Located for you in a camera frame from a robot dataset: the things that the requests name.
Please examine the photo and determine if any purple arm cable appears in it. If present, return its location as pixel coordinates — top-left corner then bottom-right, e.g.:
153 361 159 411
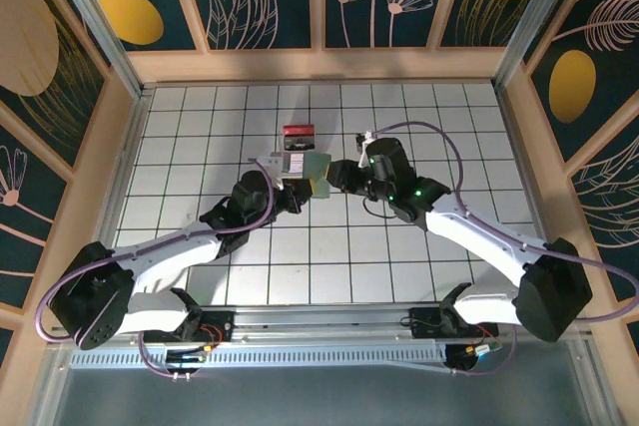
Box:
371 120 639 378
38 159 277 380

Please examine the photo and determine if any aluminium table side rail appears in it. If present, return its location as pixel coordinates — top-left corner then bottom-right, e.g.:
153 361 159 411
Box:
496 86 568 300
79 89 154 307

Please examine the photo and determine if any perforated grey cable duct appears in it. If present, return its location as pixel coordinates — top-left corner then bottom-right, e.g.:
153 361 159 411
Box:
69 347 450 371

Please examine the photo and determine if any grey metal platform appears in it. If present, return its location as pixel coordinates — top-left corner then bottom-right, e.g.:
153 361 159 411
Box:
29 345 620 426

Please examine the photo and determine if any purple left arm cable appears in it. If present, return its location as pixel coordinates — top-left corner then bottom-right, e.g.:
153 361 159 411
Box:
38 159 277 380

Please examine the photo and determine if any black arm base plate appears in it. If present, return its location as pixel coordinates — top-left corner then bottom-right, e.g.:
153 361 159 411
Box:
198 309 236 345
407 306 500 342

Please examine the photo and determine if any red orange wire bundle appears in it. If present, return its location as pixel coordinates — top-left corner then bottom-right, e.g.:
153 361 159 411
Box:
199 324 224 353

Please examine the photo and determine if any thin black cable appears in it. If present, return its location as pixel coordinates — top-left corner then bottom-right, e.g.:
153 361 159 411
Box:
361 195 400 220

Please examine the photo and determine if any white card with pink lines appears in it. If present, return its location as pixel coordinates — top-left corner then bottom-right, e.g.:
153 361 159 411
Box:
284 153 308 180

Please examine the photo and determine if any yellow connector with wires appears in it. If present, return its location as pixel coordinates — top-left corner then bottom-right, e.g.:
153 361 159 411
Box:
466 343 503 359

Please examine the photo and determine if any aluminium corner post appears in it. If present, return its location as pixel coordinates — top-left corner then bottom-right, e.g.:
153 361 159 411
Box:
492 0 585 91
42 0 149 98

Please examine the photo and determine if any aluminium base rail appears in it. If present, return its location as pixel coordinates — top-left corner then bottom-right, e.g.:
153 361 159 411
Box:
47 303 593 347

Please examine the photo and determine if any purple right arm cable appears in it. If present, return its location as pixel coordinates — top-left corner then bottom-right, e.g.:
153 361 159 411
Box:
371 120 639 378

